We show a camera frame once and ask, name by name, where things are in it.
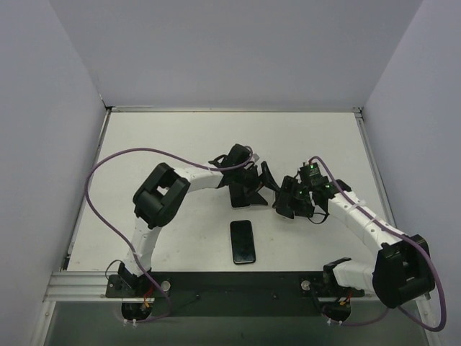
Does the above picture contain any black phone in clear case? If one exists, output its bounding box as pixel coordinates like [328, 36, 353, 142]
[228, 183, 250, 209]

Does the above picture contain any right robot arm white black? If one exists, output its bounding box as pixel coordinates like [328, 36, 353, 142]
[273, 163, 435, 309]

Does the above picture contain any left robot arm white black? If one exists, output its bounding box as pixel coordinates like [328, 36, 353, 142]
[117, 144, 280, 297]

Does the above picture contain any black phone near base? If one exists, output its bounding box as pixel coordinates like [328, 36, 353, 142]
[230, 220, 256, 265]

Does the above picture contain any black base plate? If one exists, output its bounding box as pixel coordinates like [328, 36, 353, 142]
[105, 271, 364, 317]

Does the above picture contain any aluminium front rail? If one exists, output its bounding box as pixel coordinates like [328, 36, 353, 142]
[42, 270, 431, 303]

